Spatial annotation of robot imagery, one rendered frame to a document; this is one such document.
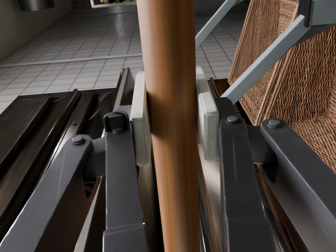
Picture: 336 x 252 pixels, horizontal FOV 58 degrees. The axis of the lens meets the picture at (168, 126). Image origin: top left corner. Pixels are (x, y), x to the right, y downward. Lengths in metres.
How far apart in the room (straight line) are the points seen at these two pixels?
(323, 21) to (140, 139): 0.48
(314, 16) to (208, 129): 0.45
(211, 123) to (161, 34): 0.05
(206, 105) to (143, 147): 0.04
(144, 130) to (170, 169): 0.05
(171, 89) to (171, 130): 0.03
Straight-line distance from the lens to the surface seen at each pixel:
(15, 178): 1.27
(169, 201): 0.22
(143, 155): 0.16
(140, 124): 0.15
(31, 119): 1.69
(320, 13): 0.59
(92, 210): 0.80
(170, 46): 0.16
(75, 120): 1.56
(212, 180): 1.09
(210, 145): 0.16
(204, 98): 0.16
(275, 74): 1.23
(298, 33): 0.59
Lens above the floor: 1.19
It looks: 1 degrees up
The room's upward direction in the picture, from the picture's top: 95 degrees counter-clockwise
